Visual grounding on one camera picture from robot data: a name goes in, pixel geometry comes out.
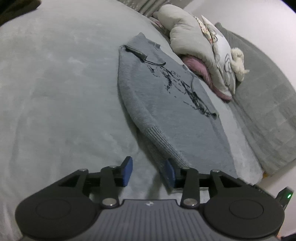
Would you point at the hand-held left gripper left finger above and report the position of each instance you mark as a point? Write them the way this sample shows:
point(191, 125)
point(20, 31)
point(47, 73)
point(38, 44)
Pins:
point(127, 170)

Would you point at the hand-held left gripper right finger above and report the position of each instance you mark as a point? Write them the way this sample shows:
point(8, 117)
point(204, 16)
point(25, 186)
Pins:
point(168, 172)

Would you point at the grey knitted sweater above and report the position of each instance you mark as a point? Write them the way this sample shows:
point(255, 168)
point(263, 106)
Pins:
point(173, 115)

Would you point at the grey quilted headboard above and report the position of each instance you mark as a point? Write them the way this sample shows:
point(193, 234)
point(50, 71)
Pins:
point(266, 104)

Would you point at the grey bed blanket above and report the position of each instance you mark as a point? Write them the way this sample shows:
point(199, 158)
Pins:
point(57, 92)

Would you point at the pink pillow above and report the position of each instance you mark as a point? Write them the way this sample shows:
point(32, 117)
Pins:
point(196, 64)

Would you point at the white plush toy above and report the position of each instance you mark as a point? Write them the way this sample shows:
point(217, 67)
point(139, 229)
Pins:
point(238, 60)

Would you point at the printed white pillow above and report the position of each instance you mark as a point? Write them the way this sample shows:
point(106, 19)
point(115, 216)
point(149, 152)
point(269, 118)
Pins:
point(222, 46)

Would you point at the light grey duvet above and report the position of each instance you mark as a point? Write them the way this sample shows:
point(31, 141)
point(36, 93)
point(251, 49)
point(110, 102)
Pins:
point(185, 34)

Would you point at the striped pink cloth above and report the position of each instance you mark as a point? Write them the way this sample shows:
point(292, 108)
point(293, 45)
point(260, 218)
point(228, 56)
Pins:
point(157, 23)

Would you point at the grey star-patterned curtain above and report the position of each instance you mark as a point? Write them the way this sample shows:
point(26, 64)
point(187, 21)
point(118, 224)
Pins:
point(148, 5)

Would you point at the dark brown garment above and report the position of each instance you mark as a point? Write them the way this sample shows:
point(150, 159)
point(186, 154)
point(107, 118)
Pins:
point(13, 9)

